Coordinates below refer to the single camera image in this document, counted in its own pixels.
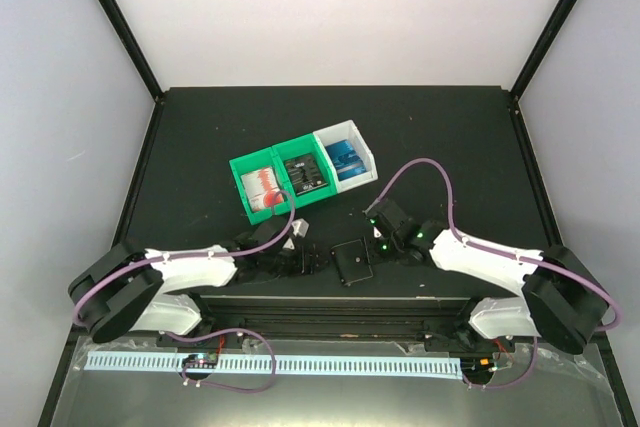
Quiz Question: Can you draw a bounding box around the blue slotted cable duct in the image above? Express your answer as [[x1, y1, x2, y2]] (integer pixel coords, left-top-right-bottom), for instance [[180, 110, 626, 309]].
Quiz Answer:
[[84, 351, 463, 380]]

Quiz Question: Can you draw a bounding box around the black card holder wallet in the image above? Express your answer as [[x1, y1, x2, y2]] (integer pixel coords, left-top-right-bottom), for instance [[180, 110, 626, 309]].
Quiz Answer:
[[330, 238, 374, 287]]

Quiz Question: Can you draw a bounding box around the right controller board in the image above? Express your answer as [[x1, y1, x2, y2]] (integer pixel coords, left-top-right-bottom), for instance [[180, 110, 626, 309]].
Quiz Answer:
[[461, 357, 498, 372]]

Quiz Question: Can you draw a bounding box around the red white card stack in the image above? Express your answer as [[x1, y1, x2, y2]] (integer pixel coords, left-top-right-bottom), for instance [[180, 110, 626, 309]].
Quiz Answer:
[[240, 166, 285, 213]]

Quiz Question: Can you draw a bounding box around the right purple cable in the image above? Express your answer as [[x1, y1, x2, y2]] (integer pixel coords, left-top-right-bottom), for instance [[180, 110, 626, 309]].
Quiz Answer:
[[367, 157, 624, 392]]

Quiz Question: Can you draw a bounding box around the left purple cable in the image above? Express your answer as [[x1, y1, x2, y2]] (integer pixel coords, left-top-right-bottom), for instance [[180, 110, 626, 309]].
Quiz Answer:
[[72, 189, 297, 394]]

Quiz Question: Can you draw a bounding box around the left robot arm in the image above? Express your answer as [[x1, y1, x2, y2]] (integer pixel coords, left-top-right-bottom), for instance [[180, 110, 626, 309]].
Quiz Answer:
[[68, 217, 328, 346]]

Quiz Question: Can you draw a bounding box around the green bin with black cards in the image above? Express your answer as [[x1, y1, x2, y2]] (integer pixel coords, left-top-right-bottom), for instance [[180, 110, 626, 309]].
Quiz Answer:
[[273, 134, 337, 208]]

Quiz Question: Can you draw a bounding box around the black frame post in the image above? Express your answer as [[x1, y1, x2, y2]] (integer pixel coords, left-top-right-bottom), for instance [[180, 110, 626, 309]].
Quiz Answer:
[[97, 0, 164, 102], [510, 0, 578, 100]]

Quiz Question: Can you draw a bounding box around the purple cable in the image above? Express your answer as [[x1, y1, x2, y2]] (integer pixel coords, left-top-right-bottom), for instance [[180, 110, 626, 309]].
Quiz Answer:
[[72, 189, 297, 394], [367, 157, 624, 392]]

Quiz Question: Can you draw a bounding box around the blue card stack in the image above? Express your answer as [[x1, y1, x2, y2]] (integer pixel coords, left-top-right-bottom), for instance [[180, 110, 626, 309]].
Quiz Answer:
[[325, 140, 367, 181]]

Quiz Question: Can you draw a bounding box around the left controller board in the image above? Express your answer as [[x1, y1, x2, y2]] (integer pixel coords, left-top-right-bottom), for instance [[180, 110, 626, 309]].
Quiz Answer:
[[183, 353, 218, 373]]

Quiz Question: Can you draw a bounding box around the right black frame post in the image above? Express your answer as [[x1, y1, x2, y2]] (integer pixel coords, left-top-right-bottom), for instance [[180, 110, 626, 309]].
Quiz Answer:
[[510, 0, 578, 100]]

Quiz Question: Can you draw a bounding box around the white bin with blue cards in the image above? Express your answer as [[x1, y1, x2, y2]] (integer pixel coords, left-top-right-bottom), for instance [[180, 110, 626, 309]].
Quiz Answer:
[[313, 120, 378, 194]]

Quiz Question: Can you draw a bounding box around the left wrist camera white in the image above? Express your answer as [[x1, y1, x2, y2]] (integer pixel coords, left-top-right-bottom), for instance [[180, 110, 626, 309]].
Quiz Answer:
[[283, 218, 309, 251]]

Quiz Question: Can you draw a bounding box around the left black frame post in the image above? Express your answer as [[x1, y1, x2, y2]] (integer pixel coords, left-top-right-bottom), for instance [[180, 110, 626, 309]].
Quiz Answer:
[[97, 0, 164, 102]]

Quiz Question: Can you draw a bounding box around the green bin with red cards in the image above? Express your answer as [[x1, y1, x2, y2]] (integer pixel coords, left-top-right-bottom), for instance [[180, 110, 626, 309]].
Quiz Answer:
[[229, 147, 292, 225]]

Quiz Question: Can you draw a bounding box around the controller board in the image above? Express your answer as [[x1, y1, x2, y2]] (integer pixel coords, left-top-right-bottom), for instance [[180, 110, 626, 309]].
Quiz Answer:
[[461, 357, 498, 372], [183, 353, 218, 373]]

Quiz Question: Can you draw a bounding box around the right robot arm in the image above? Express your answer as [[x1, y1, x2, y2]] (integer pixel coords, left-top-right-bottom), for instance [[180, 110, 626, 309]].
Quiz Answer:
[[365, 199, 612, 355]]

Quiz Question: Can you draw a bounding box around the black card stack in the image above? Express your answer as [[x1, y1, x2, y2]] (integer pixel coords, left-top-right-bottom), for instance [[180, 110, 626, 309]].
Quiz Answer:
[[283, 152, 332, 202]]

